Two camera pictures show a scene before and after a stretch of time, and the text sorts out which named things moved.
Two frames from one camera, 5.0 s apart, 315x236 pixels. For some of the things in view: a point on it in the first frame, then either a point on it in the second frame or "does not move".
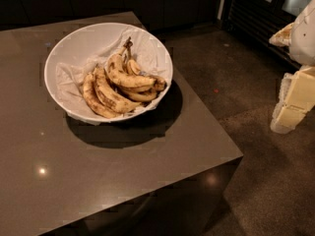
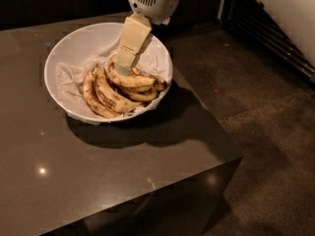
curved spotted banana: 117,68 does not move
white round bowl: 77,52 does not move
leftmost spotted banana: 93,99 does not move
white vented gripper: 304,38 -> 157,0
